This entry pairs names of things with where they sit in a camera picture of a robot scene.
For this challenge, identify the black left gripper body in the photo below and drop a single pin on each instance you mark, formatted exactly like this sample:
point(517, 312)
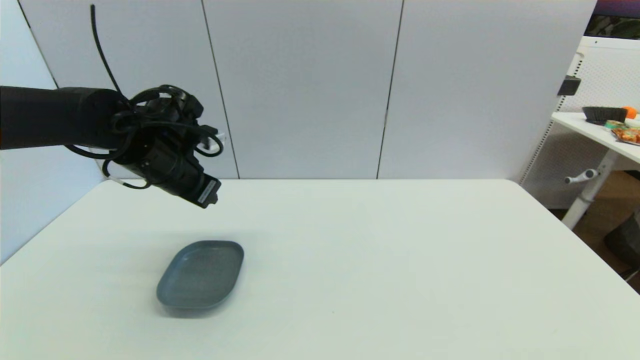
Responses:
point(196, 184)

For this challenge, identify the grey-blue oval plate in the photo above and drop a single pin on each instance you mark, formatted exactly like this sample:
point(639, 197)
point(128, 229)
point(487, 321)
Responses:
point(200, 276)

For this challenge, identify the black box on pegboard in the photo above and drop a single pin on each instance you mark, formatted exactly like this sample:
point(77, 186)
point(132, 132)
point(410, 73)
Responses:
point(568, 85)

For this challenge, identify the white side table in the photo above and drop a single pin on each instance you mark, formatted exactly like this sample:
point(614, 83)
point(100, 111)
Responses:
point(590, 130)

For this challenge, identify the black basket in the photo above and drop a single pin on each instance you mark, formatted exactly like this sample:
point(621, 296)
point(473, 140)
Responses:
point(603, 114)

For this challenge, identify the green round tin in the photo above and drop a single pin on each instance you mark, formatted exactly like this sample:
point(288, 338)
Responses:
point(613, 124)

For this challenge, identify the white pegboard panel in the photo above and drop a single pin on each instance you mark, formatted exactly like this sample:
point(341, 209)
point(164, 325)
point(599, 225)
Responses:
point(607, 70)

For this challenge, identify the dark bin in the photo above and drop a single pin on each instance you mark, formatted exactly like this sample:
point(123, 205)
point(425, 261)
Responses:
point(625, 242)

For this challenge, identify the orange fruit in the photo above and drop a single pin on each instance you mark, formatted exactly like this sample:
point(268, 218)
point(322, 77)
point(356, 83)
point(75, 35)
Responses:
point(629, 112)

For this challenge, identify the dark monitor screen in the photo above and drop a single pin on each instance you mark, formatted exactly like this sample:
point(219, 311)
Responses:
point(616, 24)

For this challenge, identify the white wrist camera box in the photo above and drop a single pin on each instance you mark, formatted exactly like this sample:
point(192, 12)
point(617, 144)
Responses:
point(216, 142)

